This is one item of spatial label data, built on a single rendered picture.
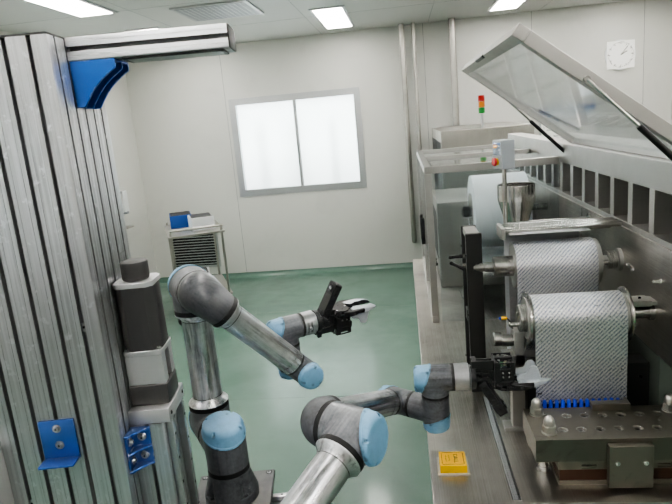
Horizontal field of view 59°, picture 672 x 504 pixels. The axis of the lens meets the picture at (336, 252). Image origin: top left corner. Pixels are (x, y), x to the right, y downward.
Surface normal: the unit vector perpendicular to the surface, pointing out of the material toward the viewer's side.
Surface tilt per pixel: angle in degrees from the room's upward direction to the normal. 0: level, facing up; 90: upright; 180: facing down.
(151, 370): 90
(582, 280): 92
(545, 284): 92
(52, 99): 90
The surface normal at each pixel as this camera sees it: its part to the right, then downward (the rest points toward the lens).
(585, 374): -0.11, 0.22
